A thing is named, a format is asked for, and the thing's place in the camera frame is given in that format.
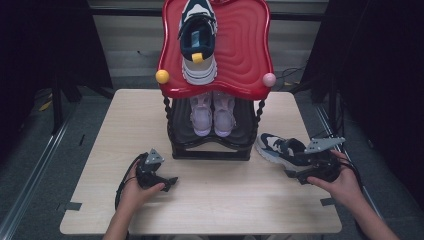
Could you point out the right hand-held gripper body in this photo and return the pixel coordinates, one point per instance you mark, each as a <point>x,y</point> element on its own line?
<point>325,166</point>

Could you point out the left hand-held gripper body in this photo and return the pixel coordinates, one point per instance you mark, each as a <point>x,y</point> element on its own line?
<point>146,176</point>

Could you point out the navy and white sneaker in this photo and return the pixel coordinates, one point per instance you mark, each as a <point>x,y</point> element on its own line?
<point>198,40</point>
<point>280,150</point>

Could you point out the purple sandal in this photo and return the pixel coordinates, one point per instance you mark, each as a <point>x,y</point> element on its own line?
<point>201,115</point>
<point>224,115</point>

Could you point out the red and black shoe rack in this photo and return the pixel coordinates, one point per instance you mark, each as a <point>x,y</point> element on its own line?
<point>240,50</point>

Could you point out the person's left hand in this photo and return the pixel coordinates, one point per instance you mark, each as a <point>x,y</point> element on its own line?
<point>135,196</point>

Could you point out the person's right hand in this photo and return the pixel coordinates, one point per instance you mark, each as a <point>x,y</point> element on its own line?
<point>346,190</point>

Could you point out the grey tape piece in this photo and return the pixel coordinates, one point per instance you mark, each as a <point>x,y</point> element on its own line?
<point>327,201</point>
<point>71,206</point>

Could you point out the pink ball knob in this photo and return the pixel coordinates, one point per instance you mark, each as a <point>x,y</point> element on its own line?
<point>269,80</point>

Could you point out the yellow ball knob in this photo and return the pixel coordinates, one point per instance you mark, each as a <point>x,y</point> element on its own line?
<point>162,76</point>

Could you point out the black curtain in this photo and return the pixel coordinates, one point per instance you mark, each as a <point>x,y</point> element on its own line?
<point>43,43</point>
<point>376,66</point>

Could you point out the black metal stand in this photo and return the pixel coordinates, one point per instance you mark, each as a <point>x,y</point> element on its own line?
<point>57,106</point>

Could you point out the metal floor rail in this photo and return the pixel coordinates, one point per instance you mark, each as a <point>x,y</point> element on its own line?
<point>36,170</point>
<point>366,200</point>

